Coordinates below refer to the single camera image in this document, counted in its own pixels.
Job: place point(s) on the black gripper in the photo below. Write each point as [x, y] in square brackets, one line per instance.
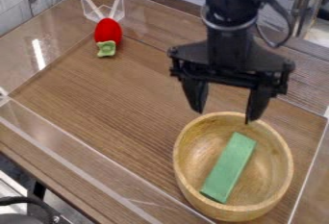
[230, 59]

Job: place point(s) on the green rectangular block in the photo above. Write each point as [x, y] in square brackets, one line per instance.
[227, 168]

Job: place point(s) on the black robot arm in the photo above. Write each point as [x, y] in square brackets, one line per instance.
[231, 15]

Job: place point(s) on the brown wooden bowl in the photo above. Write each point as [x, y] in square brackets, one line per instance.
[265, 179]

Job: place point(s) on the red toy strawberry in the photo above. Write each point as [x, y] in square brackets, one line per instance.
[107, 37]

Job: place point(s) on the metal table leg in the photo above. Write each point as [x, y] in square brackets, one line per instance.
[299, 11]

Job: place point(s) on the clear acrylic corner bracket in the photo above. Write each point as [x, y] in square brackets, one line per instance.
[95, 13]

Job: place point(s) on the clear acrylic front wall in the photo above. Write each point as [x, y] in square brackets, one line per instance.
[105, 191]

